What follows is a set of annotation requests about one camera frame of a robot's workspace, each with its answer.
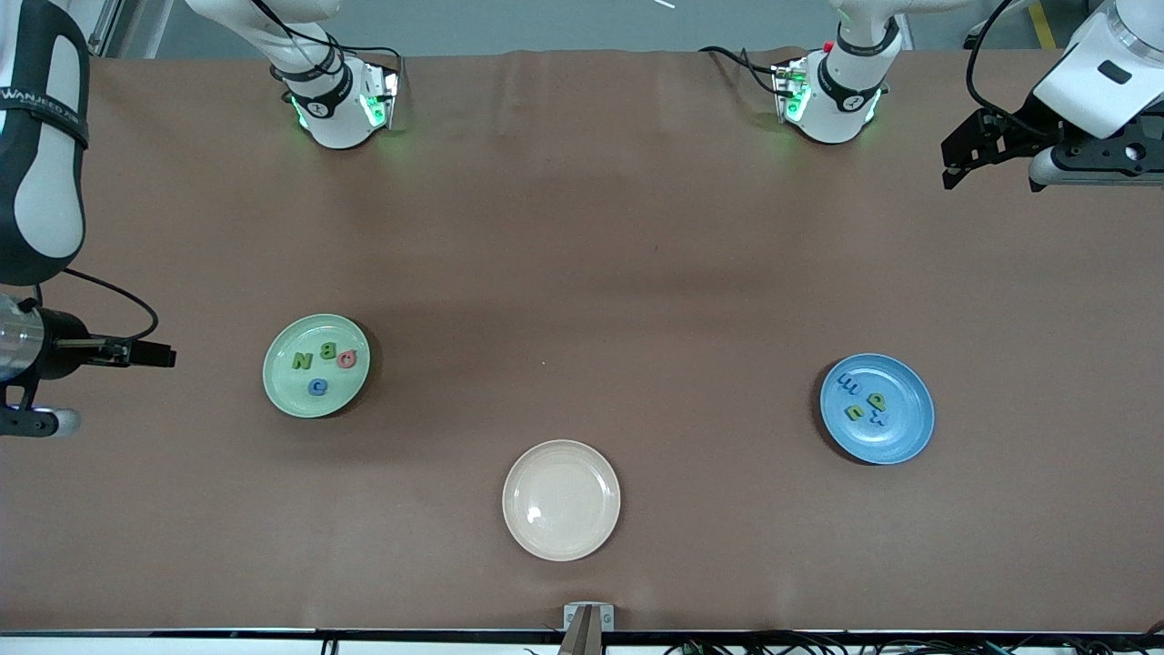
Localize light green plate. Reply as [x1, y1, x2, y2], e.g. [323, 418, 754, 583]
[263, 314, 372, 419]

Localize blue plate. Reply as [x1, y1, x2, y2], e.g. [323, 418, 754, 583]
[819, 353, 936, 466]

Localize brown table cover mat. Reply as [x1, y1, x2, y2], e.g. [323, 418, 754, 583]
[0, 47, 1164, 633]

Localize beige plate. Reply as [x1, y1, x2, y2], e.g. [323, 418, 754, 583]
[502, 439, 622, 562]

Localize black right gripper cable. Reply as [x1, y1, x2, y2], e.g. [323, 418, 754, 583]
[36, 268, 160, 345]

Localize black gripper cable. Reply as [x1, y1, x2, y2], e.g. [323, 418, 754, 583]
[36, 268, 160, 345]
[966, 0, 1019, 119]

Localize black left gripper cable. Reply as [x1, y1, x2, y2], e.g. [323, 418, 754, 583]
[966, 0, 1019, 119]

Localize black left arm base cable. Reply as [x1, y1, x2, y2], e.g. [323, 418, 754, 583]
[698, 44, 785, 99]

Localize aluminium frame profile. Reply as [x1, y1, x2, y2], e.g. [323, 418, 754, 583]
[86, 0, 125, 57]

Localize black tangled cables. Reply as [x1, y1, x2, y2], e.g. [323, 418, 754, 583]
[668, 621, 1164, 655]

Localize tan camera support pole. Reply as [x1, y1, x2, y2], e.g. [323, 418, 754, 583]
[557, 607, 605, 655]

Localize grey metal mount bracket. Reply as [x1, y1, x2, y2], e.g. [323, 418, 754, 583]
[563, 602, 616, 632]

